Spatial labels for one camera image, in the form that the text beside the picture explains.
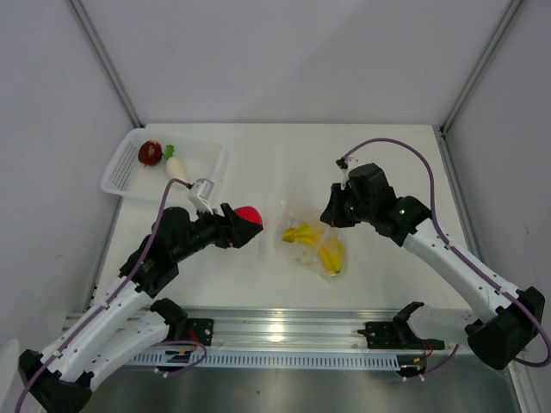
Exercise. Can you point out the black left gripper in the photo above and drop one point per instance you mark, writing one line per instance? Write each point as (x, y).
(239, 232)

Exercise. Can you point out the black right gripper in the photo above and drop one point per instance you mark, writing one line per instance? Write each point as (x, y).
(332, 215)

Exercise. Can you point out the red apple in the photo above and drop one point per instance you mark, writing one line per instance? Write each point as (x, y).
(250, 214)

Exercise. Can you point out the yellow banana bunch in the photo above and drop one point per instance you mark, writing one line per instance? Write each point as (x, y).
(315, 247)

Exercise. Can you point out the clear zip top bag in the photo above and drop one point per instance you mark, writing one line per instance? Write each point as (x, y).
(292, 215)

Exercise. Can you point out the white radish with green top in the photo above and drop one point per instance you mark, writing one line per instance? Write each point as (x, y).
(173, 166)

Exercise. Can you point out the dark red mangosteen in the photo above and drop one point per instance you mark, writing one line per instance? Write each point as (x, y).
(150, 153)

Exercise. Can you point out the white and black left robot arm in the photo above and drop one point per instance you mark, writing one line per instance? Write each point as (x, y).
(130, 318)

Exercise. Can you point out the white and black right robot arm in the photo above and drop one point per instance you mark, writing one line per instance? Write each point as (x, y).
(502, 320)

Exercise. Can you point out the white perforated plastic basket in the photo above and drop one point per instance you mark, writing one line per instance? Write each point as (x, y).
(126, 176)

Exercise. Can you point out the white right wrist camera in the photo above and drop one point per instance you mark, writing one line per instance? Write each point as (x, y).
(346, 165)

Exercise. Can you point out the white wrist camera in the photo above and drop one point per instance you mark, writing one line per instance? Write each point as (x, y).
(199, 195)
(346, 165)

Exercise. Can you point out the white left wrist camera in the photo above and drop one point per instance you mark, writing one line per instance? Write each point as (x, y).
(199, 195)

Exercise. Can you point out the aluminium mounting rail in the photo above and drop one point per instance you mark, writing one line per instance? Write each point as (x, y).
(289, 330)

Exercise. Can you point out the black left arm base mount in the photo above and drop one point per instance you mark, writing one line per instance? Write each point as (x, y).
(193, 329)

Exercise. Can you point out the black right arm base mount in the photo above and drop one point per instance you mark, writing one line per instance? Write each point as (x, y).
(395, 335)

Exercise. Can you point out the white slotted cable duct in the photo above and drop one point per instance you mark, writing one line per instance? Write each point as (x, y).
(270, 360)

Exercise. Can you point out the right aluminium frame post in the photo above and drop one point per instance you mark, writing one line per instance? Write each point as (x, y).
(488, 53)

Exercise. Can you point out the aluminium frame post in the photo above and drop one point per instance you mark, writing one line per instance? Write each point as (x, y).
(92, 37)
(488, 53)

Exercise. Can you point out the left aluminium frame post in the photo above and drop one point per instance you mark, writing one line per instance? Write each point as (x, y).
(92, 37)

